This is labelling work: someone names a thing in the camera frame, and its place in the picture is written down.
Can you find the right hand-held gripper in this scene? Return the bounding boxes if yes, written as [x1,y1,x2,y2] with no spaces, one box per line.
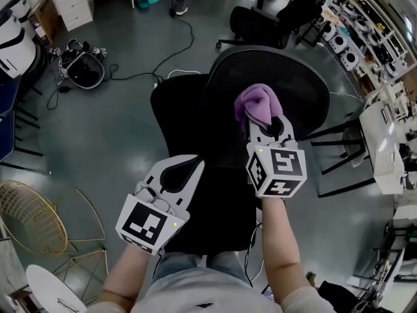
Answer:
[246,115,308,198]

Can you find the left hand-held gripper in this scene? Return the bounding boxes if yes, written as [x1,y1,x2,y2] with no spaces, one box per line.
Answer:
[115,155,205,256]

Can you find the purple cloth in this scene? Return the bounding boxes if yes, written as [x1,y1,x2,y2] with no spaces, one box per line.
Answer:
[234,83,283,140]

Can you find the black mesh office chair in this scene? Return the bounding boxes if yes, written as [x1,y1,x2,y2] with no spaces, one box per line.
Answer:
[150,45,330,257]

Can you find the person's left forearm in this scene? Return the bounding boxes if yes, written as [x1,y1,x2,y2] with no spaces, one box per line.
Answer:
[103,245,157,308]

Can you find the person's right forearm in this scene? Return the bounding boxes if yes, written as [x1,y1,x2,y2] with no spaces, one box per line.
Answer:
[260,196,312,303]

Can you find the person's blue jeans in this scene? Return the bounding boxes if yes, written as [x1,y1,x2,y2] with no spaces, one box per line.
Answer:
[152,251,258,286]

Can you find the row of white round appliances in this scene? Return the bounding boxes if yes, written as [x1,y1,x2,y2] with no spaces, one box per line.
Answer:
[321,0,405,78]

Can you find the person's white shirt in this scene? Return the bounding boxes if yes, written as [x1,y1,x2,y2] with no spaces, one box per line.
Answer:
[97,274,339,313]

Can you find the dark tablet screen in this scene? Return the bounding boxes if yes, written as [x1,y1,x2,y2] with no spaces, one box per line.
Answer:
[261,284,277,303]

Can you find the wooden storage shelf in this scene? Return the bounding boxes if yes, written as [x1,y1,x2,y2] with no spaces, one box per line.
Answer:
[325,0,417,87]

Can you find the black eyeglasses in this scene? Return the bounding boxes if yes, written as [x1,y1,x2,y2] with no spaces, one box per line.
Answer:
[57,298,81,313]

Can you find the white round side table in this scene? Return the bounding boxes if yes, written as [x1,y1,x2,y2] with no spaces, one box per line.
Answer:
[25,248,108,313]

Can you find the white drawer desk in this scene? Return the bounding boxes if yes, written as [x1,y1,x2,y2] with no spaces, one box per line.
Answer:
[51,0,135,32]

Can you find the large white black robot pod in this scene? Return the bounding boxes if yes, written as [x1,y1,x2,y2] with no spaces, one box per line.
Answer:
[0,8,46,80]

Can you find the cardboard box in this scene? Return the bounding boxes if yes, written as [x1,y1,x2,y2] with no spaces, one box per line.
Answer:
[27,0,61,47]

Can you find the small white black robot pod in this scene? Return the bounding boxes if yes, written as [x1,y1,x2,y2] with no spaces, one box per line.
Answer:
[9,0,33,24]

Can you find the white floor cable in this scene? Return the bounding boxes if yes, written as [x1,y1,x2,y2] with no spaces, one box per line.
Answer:
[328,46,364,103]

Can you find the black cable with adapter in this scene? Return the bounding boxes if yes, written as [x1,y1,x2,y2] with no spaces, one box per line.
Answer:
[46,63,120,111]

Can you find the gold wire chair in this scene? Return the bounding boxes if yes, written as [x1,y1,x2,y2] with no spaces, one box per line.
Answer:
[0,180,108,260]

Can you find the long black floor cable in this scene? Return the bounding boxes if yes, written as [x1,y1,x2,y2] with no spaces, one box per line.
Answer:
[109,8,195,84]

